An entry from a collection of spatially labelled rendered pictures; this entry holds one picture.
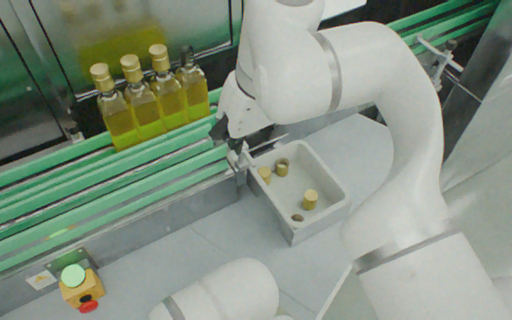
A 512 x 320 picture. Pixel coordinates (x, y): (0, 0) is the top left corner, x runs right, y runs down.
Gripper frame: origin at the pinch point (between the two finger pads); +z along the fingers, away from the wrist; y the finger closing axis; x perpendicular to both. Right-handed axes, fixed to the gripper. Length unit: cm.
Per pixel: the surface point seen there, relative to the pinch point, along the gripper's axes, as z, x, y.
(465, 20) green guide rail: 29, -19, -91
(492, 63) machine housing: 32, -3, -90
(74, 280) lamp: 34, 0, 37
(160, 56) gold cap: 9.6, -26.9, 3.9
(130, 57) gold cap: 9.4, -28.6, 9.2
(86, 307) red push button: 38, 5, 37
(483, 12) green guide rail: 29, -19, -99
